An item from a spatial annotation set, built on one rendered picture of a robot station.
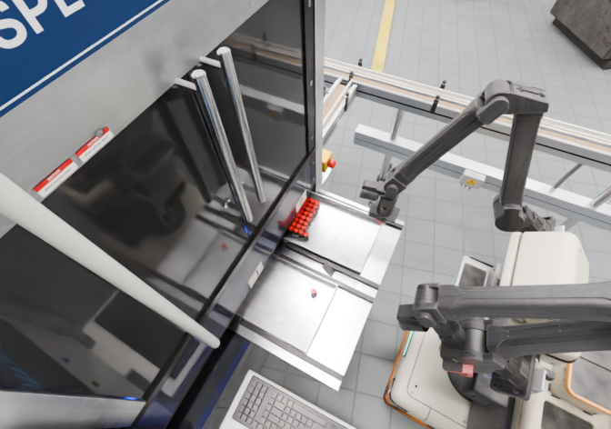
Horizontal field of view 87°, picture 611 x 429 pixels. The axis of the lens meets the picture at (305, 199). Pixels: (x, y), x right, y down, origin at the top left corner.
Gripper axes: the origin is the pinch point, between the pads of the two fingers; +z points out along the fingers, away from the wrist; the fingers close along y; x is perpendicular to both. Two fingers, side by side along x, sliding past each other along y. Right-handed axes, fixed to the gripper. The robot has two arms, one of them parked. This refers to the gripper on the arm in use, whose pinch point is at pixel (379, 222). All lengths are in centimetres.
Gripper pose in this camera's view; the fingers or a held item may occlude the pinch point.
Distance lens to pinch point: 129.9
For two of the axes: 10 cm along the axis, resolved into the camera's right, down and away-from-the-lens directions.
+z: 0.1, 5.5, 8.3
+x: -4.6, 7.4, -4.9
